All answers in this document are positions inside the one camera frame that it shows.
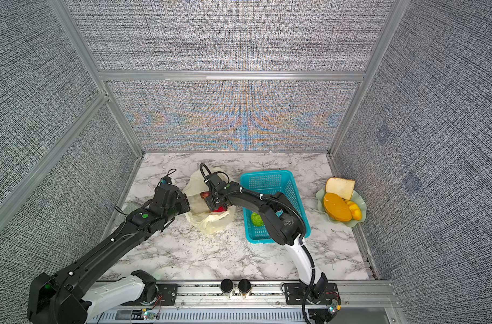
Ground yellowish printed plastic bag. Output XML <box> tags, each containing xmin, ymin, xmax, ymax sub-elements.
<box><xmin>183</xmin><ymin>170</ymin><xmax>236</xmax><ymax>235</ymax></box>

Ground green apple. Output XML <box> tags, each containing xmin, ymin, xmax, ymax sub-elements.
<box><xmin>251</xmin><ymin>213</ymin><xmax>264</xmax><ymax>228</ymax></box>

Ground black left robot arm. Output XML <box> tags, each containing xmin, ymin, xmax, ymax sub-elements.
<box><xmin>27</xmin><ymin>181</ymin><xmax>190</xmax><ymax>323</ymax></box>

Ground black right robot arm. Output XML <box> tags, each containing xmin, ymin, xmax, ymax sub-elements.
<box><xmin>199</xmin><ymin>163</ymin><xmax>328</xmax><ymax>303</ymax></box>

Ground teal plastic basket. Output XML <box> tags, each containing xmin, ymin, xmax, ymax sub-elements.
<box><xmin>239</xmin><ymin>169</ymin><xmax>311</xmax><ymax>244</ymax></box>

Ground left black knob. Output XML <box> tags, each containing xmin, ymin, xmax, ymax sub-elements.
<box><xmin>220</xmin><ymin>278</ymin><xmax>235</xmax><ymax>298</ymax></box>

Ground black knob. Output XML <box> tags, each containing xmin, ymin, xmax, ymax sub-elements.
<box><xmin>220</xmin><ymin>278</ymin><xmax>235</xmax><ymax>298</ymax></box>
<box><xmin>237</xmin><ymin>278</ymin><xmax>253</xmax><ymax>298</ymax></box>

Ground right black knob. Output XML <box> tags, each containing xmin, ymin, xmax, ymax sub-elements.
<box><xmin>237</xmin><ymin>278</ymin><xmax>253</xmax><ymax>298</ymax></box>

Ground green circuit board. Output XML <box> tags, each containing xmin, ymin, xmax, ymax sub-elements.
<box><xmin>131</xmin><ymin>309</ymin><xmax>158</xmax><ymax>321</ymax></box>

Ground round orange bun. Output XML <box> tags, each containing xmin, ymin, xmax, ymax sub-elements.
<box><xmin>322</xmin><ymin>193</ymin><xmax>352</xmax><ymax>222</ymax></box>

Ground bread slice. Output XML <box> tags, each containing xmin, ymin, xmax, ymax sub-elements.
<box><xmin>325</xmin><ymin>178</ymin><xmax>355</xmax><ymax>200</ymax></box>

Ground light green plate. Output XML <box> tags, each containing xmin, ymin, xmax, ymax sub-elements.
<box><xmin>315</xmin><ymin>188</ymin><xmax>367</xmax><ymax>228</ymax></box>

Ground yellow fruit pieces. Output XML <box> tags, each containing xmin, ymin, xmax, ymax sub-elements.
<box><xmin>345</xmin><ymin>201</ymin><xmax>363</xmax><ymax>221</ymax></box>

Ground right circuit board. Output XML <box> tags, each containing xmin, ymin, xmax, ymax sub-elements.
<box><xmin>319</xmin><ymin>299</ymin><xmax>341</xmax><ymax>321</ymax></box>

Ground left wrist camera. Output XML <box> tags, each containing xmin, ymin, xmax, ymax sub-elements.
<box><xmin>160</xmin><ymin>175</ymin><xmax>172</xmax><ymax>185</ymax></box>

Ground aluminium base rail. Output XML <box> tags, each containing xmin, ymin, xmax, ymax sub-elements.
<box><xmin>86</xmin><ymin>280</ymin><xmax>407</xmax><ymax>323</ymax></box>

